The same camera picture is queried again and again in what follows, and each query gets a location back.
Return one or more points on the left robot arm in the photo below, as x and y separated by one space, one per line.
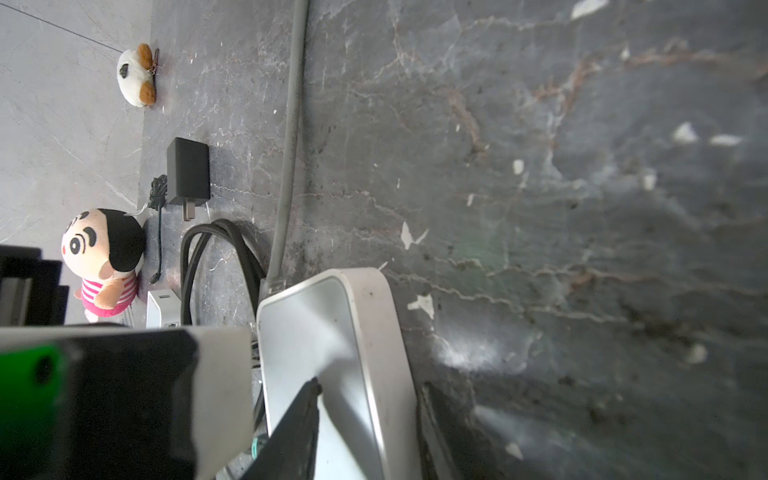
110 401

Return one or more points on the brown white plush toy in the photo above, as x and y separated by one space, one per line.
135 74

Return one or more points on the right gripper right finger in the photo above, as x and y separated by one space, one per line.
434 426

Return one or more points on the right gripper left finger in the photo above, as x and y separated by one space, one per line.
289 452

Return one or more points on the black power adapter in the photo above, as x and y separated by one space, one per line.
186 183

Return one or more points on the pink cartoon boy doll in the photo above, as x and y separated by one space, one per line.
105 249

